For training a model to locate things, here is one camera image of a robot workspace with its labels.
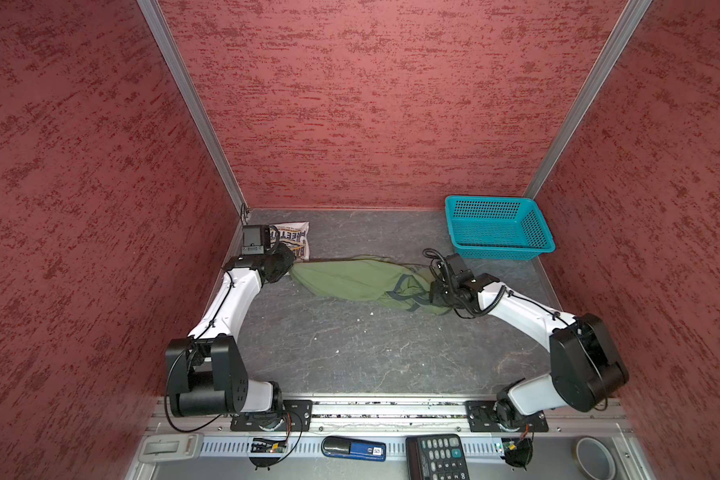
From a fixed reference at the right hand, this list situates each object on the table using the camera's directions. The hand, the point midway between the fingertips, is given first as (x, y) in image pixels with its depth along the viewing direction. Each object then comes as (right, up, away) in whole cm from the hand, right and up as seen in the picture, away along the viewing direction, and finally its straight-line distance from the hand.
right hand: (436, 301), depth 90 cm
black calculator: (-5, -32, -22) cm, 39 cm away
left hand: (-43, +12, -2) cm, 45 cm away
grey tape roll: (+34, -34, -19) cm, 52 cm away
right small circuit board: (+15, -32, -19) cm, 41 cm away
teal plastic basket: (+31, +23, +28) cm, 48 cm away
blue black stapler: (-24, -29, -23) cm, 44 cm away
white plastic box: (-68, -30, -21) cm, 77 cm away
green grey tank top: (-10, +5, +5) cm, 12 cm away
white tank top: (-49, +21, +20) cm, 57 cm away
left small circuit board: (-47, -33, -17) cm, 60 cm away
